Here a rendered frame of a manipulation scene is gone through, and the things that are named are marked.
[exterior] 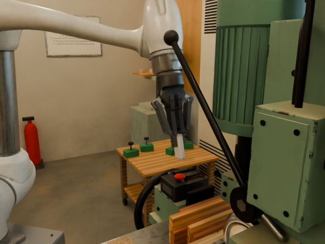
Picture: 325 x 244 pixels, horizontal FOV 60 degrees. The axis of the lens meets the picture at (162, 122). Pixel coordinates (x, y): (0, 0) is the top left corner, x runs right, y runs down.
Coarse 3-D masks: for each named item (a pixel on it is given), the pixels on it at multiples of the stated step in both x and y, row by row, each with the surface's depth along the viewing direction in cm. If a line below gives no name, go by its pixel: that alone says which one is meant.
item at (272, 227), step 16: (176, 32) 62; (176, 48) 61; (192, 80) 58; (208, 112) 55; (224, 144) 52; (240, 176) 50; (240, 192) 47; (240, 208) 48; (256, 208) 45; (272, 224) 45
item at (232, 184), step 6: (222, 174) 70; (228, 174) 70; (222, 180) 71; (228, 180) 69; (234, 180) 67; (222, 186) 71; (228, 186) 69; (234, 186) 67; (222, 192) 71; (228, 192) 69; (222, 198) 72; (228, 198) 70
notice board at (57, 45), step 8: (80, 16) 323; (88, 16) 327; (96, 16) 331; (48, 32) 311; (48, 40) 313; (56, 40) 317; (64, 40) 321; (72, 40) 325; (80, 40) 329; (88, 40) 333; (48, 48) 315; (56, 48) 319; (64, 48) 323; (72, 48) 327; (80, 48) 331; (88, 48) 335; (96, 48) 339; (48, 56) 317; (56, 56) 321; (64, 56) 325; (72, 56) 329
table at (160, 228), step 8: (152, 216) 87; (152, 224) 87; (160, 224) 78; (168, 224) 78; (136, 232) 75; (144, 232) 75; (152, 232) 75; (160, 232) 75; (168, 232) 75; (112, 240) 72; (136, 240) 72; (144, 240) 72; (152, 240) 72; (160, 240) 72; (168, 240) 72
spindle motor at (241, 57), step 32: (224, 0) 55; (256, 0) 50; (288, 0) 50; (224, 32) 57; (256, 32) 52; (224, 64) 58; (256, 64) 53; (224, 96) 59; (256, 96) 55; (224, 128) 60
